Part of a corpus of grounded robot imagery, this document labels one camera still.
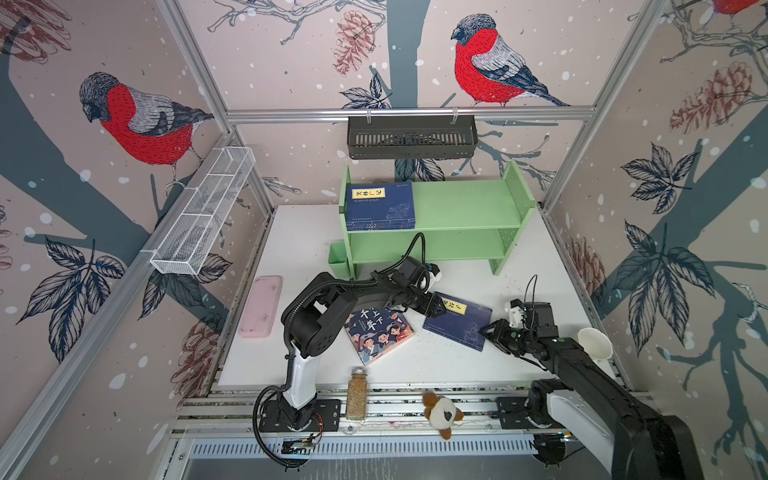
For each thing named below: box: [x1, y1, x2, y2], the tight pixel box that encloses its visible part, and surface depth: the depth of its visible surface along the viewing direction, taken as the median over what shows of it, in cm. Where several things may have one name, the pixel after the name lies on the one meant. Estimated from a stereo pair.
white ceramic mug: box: [577, 327, 616, 380], surface depth 79 cm
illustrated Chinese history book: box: [344, 308, 415, 365], surface depth 87 cm
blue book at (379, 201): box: [345, 182, 415, 221], surface depth 81 cm
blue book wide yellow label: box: [345, 219, 416, 231], surface depth 79 cm
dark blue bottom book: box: [422, 292, 493, 352], surface depth 90 cm
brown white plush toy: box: [422, 391, 465, 441], surface depth 73 cm
